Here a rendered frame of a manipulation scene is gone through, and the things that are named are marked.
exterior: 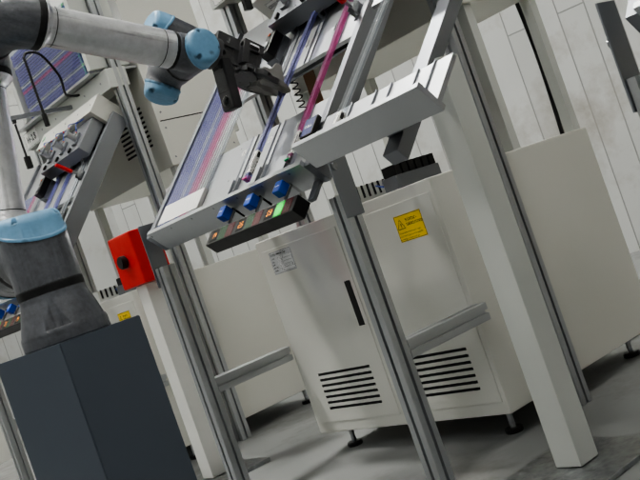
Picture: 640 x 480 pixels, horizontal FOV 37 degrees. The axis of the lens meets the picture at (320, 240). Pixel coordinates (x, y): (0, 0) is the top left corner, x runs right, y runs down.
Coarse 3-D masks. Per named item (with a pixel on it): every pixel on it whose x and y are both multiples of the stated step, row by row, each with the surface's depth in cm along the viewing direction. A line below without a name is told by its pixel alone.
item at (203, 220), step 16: (272, 176) 202; (288, 176) 201; (304, 176) 199; (240, 192) 212; (256, 192) 210; (208, 208) 223; (240, 208) 218; (176, 224) 235; (192, 224) 232; (208, 224) 230; (224, 224) 228; (160, 240) 246; (176, 240) 243
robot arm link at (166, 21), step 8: (152, 16) 202; (160, 16) 201; (168, 16) 202; (144, 24) 205; (152, 24) 201; (160, 24) 201; (168, 24) 201; (176, 24) 203; (184, 24) 204; (184, 32) 204
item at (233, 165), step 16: (320, 112) 206; (272, 128) 223; (288, 128) 216; (256, 144) 226; (272, 144) 218; (288, 144) 211; (224, 160) 237; (240, 160) 228; (272, 160) 213; (304, 160) 200; (224, 176) 231; (240, 176) 223; (256, 176) 213; (208, 192) 234; (224, 192) 225
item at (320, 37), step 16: (336, 16) 229; (352, 16) 221; (256, 32) 271; (320, 32) 232; (288, 48) 244; (304, 48) 235; (320, 48) 226; (336, 48) 221; (288, 64) 238; (304, 64) 229; (320, 64) 234
